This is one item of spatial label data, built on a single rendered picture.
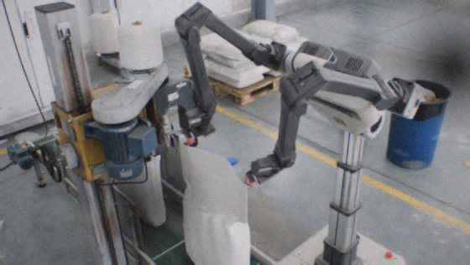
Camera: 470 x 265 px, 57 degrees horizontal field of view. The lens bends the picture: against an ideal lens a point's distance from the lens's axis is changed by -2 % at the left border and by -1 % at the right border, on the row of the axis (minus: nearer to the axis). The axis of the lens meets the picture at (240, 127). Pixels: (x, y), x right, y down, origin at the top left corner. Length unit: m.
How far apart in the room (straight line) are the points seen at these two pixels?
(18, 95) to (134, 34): 3.17
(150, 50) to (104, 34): 0.29
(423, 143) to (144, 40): 2.74
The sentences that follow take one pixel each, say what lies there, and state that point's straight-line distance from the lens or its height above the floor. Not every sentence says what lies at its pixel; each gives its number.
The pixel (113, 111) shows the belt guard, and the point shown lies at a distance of 1.69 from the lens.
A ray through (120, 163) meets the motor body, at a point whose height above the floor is 1.17.
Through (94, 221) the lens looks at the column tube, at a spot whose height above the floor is 0.77.
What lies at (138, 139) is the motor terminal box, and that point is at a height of 1.30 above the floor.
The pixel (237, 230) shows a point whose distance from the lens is 2.04.
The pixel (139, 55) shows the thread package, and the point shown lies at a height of 1.59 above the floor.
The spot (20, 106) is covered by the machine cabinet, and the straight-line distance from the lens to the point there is 4.80.
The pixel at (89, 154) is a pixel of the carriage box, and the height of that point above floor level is 1.16.
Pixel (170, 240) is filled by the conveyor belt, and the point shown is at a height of 0.38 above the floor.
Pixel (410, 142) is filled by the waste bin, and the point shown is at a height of 0.26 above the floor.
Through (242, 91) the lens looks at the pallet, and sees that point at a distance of 4.89.
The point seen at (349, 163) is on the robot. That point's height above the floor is 0.97.
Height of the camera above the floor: 2.13
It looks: 29 degrees down
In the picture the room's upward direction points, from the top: 1 degrees counter-clockwise
